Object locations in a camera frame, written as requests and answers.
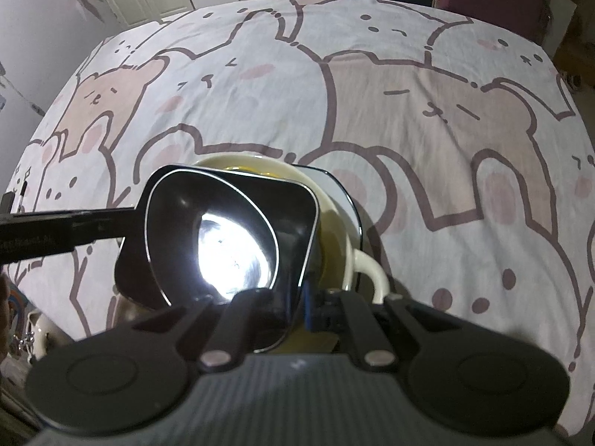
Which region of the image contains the round stainless steel bowl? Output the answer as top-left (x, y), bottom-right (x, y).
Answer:
top-left (142, 168), bottom-right (280, 305)

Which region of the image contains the lemon print scalloped bowl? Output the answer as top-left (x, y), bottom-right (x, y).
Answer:
top-left (221, 165), bottom-right (282, 179)

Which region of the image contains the cartoon animal print tablecloth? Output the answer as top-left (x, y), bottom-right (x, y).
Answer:
top-left (1, 0), bottom-right (594, 434)

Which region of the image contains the white plate with leaf print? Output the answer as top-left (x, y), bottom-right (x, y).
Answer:
top-left (296, 165), bottom-right (364, 251)

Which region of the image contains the person left hand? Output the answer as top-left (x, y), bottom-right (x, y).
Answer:
top-left (0, 271), bottom-right (10, 361)

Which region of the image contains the cream bowl with handles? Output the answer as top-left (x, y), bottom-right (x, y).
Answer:
top-left (189, 153), bottom-right (390, 353)

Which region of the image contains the rectangular steel tray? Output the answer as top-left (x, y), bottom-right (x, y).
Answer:
top-left (115, 165), bottom-right (320, 352)

